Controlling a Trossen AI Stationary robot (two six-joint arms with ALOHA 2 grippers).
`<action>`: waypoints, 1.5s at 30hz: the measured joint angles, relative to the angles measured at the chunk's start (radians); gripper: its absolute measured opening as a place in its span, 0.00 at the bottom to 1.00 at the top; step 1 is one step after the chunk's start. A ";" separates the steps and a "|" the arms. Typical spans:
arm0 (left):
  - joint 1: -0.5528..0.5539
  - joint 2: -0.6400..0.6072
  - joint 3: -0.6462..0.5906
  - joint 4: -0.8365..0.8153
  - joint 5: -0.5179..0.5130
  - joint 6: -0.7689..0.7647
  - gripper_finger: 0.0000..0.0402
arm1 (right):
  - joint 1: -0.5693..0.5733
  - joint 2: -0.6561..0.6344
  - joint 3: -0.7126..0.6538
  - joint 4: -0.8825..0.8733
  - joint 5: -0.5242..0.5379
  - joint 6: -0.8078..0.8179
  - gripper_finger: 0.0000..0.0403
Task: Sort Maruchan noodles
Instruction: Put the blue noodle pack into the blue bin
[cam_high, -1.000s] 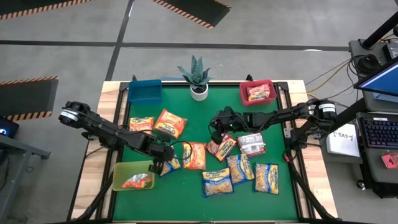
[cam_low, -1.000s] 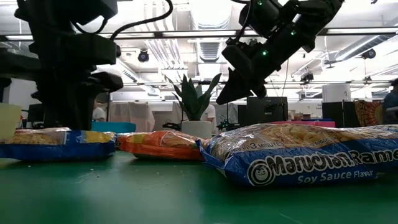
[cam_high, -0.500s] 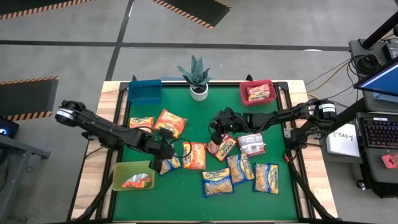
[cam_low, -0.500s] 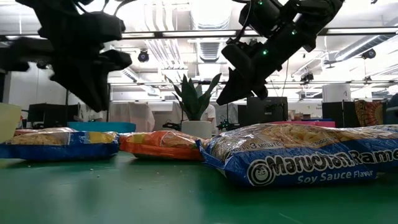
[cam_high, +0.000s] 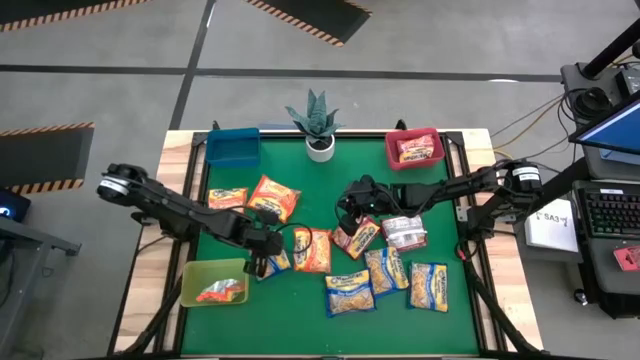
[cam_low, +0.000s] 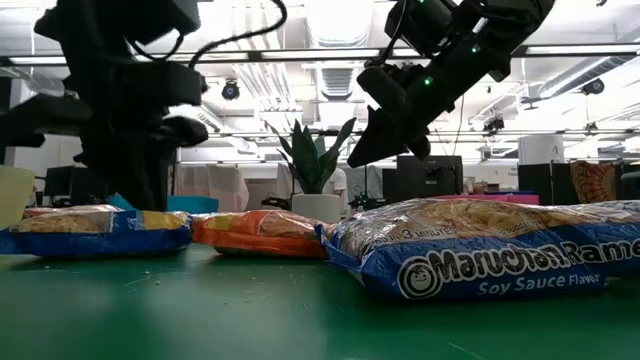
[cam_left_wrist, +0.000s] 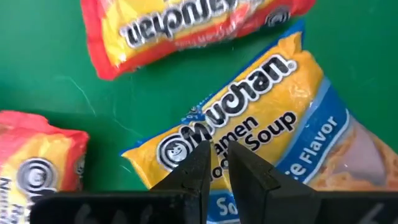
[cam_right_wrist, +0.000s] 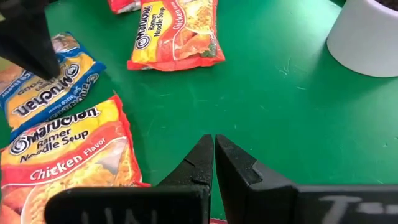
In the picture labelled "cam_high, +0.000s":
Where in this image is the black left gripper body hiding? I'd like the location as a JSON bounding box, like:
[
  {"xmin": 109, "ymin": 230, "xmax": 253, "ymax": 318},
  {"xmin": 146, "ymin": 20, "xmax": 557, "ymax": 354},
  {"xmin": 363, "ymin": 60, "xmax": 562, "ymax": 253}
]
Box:
[{"xmin": 236, "ymin": 219, "xmax": 286, "ymax": 259}]

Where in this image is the orange chicken noodle pack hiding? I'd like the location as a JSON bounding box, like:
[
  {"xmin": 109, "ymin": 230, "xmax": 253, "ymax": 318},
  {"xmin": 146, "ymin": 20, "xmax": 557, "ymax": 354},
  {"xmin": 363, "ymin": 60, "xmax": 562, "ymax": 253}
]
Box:
[
  {"xmin": 292, "ymin": 226, "xmax": 334, "ymax": 275},
  {"xmin": 246, "ymin": 174, "xmax": 302, "ymax": 225},
  {"xmin": 194, "ymin": 277, "xmax": 247, "ymax": 305},
  {"xmin": 207, "ymin": 186, "xmax": 250, "ymax": 211}
]

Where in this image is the snake plant in white pot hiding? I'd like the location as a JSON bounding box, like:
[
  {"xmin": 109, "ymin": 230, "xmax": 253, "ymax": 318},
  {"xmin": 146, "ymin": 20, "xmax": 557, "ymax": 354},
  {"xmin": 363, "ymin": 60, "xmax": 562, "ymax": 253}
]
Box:
[{"xmin": 284, "ymin": 88, "xmax": 345, "ymax": 164}]

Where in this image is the black device with blue light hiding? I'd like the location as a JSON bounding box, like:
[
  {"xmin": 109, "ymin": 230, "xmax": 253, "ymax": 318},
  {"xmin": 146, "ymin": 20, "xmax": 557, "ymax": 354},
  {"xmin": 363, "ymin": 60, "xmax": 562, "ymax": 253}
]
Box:
[{"xmin": 0, "ymin": 188, "xmax": 32, "ymax": 225}]

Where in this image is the small red device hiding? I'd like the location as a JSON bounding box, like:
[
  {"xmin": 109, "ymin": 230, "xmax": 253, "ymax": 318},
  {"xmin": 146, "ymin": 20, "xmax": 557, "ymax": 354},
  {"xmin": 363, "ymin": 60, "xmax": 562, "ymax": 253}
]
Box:
[{"xmin": 612, "ymin": 244, "xmax": 640, "ymax": 274}]

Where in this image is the pink plastic bin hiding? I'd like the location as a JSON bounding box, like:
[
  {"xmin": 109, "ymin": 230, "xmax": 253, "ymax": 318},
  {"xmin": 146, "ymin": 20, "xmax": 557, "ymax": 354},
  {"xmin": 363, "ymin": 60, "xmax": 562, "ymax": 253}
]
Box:
[{"xmin": 383, "ymin": 127, "xmax": 446, "ymax": 172}]

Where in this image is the black left wrist camera cable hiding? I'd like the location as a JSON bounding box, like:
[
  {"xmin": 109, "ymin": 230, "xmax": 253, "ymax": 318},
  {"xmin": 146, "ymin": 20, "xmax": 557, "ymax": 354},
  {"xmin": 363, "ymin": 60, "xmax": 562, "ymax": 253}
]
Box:
[{"xmin": 269, "ymin": 221, "xmax": 314, "ymax": 259}]

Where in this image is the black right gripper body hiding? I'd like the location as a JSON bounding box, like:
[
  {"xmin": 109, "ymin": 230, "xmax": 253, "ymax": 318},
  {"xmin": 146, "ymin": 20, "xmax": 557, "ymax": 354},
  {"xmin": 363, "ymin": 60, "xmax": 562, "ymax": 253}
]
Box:
[{"xmin": 335, "ymin": 173, "xmax": 394, "ymax": 222}]

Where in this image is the black hazard-striped floor mat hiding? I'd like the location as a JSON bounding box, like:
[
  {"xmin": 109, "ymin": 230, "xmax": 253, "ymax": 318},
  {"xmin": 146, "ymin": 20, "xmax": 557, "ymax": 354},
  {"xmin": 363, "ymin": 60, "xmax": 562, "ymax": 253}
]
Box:
[
  {"xmin": 0, "ymin": 121, "xmax": 96, "ymax": 196},
  {"xmin": 242, "ymin": 0, "xmax": 374, "ymax": 49},
  {"xmin": 0, "ymin": 0, "xmax": 151, "ymax": 34}
]

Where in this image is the white SA3 label sheet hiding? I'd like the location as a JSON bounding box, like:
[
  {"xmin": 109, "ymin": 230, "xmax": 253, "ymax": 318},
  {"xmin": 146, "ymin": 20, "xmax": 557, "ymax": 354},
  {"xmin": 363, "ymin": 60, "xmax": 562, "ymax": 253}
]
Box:
[{"xmin": 523, "ymin": 198, "xmax": 581, "ymax": 255}]

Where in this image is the yellow floor cable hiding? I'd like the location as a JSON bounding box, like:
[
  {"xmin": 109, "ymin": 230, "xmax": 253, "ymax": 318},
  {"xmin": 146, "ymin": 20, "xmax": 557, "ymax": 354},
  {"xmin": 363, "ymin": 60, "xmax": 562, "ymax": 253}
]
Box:
[{"xmin": 493, "ymin": 105, "xmax": 577, "ymax": 151}]

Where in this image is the yellow plastic bin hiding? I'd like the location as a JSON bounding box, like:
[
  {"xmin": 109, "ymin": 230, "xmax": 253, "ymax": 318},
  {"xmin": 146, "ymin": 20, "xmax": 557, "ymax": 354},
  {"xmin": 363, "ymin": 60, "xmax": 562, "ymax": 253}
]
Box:
[{"xmin": 179, "ymin": 258, "xmax": 250, "ymax": 308}]

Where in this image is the light blue paper sheet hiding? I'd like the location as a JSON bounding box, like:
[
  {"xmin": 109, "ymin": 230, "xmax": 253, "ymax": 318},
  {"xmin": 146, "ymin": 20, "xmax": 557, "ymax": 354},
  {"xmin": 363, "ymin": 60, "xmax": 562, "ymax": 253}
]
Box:
[{"xmin": 598, "ymin": 147, "xmax": 640, "ymax": 167}]

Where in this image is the black computer desk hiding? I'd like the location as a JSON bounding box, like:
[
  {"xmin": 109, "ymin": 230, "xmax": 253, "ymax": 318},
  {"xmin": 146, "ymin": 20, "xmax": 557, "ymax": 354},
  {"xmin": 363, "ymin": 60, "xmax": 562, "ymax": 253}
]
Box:
[{"xmin": 558, "ymin": 62, "xmax": 640, "ymax": 320}]

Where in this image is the grey side stand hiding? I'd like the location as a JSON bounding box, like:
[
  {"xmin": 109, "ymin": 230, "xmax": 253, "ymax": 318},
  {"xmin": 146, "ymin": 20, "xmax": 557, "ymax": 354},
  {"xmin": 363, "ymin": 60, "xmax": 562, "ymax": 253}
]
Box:
[{"xmin": 0, "ymin": 214, "xmax": 83, "ymax": 359}]

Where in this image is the black monitor stand pole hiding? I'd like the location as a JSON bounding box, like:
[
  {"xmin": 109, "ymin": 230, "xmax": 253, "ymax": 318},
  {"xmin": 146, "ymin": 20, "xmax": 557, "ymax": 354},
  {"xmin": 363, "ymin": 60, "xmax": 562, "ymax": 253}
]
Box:
[{"xmin": 581, "ymin": 18, "xmax": 640, "ymax": 80}]

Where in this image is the black cable coil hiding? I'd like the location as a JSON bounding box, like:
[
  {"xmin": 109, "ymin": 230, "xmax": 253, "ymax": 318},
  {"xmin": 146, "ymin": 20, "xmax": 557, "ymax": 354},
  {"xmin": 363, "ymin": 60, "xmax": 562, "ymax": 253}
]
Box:
[{"xmin": 571, "ymin": 86, "xmax": 615, "ymax": 120}]

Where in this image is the blue soy sauce noodle pack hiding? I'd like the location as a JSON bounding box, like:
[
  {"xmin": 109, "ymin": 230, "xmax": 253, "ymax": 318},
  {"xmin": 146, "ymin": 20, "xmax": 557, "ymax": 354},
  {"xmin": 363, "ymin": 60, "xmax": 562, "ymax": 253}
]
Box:
[
  {"xmin": 407, "ymin": 261, "xmax": 450, "ymax": 314},
  {"xmin": 363, "ymin": 246, "xmax": 411, "ymax": 300},
  {"xmin": 256, "ymin": 248, "xmax": 293, "ymax": 283},
  {"xmin": 324, "ymin": 268, "xmax": 377, "ymax": 319}
]

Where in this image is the black computer keyboard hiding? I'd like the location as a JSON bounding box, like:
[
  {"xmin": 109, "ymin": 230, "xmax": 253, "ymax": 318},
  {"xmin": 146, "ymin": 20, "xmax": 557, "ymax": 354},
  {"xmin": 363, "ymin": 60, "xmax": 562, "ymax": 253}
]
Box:
[{"xmin": 582, "ymin": 187, "xmax": 640, "ymax": 240}]

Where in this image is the blue plastic bin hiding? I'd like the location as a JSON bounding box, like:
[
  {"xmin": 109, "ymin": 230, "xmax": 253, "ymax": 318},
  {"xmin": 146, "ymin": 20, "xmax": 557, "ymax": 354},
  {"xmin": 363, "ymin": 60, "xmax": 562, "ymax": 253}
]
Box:
[{"xmin": 204, "ymin": 127, "xmax": 262, "ymax": 169}]

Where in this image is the red beef noodle pack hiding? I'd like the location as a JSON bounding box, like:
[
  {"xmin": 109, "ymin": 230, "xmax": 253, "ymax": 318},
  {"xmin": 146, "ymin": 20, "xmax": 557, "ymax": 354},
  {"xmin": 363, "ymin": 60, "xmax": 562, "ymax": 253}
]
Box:
[
  {"xmin": 396, "ymin": 133, "xmax": 436, "ymax": 164},
  {"xmin": 380, "ymin": 214, "xmax": 429, "ymax": 254},
  {"xmin": 331, "ymin": 216, "xmax": 382, "ymax": 261}
]

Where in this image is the computer monitor with blue screen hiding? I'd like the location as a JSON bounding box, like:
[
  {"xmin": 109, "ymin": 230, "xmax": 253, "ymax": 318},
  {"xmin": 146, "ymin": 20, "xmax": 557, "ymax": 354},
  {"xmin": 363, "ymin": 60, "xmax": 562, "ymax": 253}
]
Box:
[{"xmin": 568, "ymin": 92, "xmax": 640, "ymax": 157}]

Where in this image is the grey floor cable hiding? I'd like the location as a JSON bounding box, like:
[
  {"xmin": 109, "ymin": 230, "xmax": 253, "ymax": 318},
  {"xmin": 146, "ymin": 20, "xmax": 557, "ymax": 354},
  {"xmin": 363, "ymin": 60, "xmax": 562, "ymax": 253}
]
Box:
[{"xmin": 489, "ymin": 94, "xmax": 566, "ymax": 139}]

